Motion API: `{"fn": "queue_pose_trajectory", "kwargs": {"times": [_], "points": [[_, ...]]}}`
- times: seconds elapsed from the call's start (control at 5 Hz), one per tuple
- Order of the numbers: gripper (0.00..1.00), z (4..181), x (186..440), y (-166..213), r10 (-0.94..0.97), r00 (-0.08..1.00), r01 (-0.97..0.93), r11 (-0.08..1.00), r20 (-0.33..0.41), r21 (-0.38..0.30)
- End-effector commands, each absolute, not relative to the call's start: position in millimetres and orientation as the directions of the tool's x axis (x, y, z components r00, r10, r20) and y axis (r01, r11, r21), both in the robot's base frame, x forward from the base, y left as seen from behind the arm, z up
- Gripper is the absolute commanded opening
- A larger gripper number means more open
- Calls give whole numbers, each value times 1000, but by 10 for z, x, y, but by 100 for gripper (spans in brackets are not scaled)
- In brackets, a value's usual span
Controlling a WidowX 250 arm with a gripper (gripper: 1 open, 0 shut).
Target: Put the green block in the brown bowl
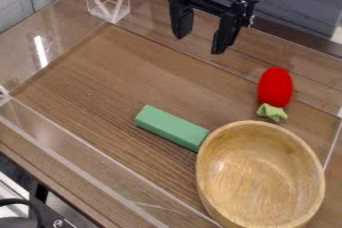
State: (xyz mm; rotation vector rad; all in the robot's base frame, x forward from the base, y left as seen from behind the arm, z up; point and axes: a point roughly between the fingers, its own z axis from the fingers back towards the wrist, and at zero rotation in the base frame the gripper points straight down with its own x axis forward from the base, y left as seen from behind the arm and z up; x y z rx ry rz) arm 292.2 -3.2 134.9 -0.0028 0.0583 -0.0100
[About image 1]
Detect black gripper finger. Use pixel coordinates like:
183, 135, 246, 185
211, 12, 241, 55
169, 0, 194, 39

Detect green rectangular block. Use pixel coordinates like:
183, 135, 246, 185
135, 105, 210, 152

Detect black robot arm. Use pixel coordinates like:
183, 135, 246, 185
169, 0, 259, 55

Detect brown wooden bowl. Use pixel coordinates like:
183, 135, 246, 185
195, 120, 326, 228

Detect red plush strawberry toy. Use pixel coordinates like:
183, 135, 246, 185
257, 67, 294, 122

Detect clear acrylic corner bracket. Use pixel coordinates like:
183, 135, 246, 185
86, 0, 131, 24

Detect clear acrylic enclosure wall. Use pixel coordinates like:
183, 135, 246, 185
0, 0, 342, 228

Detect black table leg bracket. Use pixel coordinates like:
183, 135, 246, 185
30, 182, 78, 228

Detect black cable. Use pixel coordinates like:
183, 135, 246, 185
0, 198, 38, 221

